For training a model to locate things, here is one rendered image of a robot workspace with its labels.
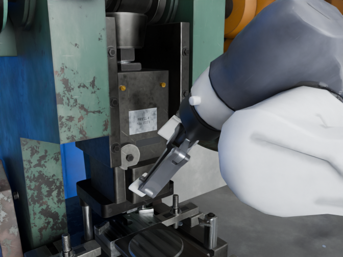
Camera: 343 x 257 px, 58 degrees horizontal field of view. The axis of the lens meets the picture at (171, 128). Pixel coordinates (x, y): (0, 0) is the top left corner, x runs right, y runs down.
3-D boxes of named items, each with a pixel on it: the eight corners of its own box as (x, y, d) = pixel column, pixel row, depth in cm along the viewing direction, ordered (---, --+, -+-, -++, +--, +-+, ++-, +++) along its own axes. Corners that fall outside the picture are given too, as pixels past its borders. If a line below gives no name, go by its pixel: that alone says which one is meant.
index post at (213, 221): (217, 246, 83) (219, 213, 81) (210, 250, 82) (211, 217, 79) (210, 241, 86) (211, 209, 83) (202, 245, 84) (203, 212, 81)
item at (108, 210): (176, 202, 80) (176, 182, 78) (104, 229, 68) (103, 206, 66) (141, 182, 92) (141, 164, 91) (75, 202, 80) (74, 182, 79)
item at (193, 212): (205, 221, 96) (206, 189, 93) (161, 241, 86) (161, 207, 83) (192, 213, 100) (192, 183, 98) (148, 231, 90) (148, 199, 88)
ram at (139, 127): (181, 193, 73) (182, 63, 66) (125, 212, 64) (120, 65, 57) (141, 171, 86) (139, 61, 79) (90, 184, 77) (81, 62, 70)
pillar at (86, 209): (94, 238, 82) (91, 189, 78) (86, 241, 80) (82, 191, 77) (91, 234, 83) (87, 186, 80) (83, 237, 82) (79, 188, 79)
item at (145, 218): (162, 236, 83) (162, 220, 82) (111, 258, 74) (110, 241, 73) (143, 222, 90) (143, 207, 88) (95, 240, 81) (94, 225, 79)
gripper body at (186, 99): (201, 72, 45) (172, 104, 52) (182, 111, 40) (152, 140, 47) (242, 101, 47) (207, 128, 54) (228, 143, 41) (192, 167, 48)
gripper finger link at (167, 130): (172, 117, 58) (174, 114, 59) (156, 133, 63) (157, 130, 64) (186, 126, 59) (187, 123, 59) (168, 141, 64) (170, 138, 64)
